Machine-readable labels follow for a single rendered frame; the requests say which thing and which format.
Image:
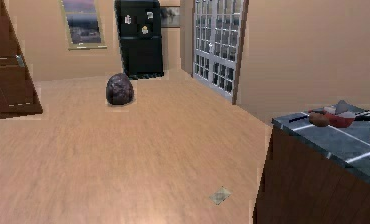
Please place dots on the red bowl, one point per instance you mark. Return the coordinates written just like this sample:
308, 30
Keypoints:
339, 119

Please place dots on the brown potato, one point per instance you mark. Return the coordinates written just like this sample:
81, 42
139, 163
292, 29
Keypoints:
318, 119

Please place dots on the small framed wall picture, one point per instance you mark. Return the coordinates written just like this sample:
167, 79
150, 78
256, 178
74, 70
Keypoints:
170, 16

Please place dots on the grey square floor cloth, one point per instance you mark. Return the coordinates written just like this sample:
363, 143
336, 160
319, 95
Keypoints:
220, 195

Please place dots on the grey spatula blade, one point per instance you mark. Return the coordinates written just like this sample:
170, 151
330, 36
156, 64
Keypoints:
341, 107

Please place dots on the brown wooden cupboard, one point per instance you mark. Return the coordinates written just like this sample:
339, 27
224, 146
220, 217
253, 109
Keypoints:
9, 83

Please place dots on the black fridge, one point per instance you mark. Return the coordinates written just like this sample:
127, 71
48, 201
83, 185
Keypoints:
141, 50

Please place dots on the brown counter with grey top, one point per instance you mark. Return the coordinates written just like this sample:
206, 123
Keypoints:
313, 173

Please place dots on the dark round bin bag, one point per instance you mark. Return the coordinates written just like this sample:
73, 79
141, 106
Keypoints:
119, 89

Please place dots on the window with olive frame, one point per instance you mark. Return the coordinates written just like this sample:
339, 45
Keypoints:
83, 23

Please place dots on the white glazed door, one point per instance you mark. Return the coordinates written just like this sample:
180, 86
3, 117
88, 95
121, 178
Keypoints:
219, 46

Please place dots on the black knife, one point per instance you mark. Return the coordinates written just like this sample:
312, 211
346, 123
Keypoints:
298, 118

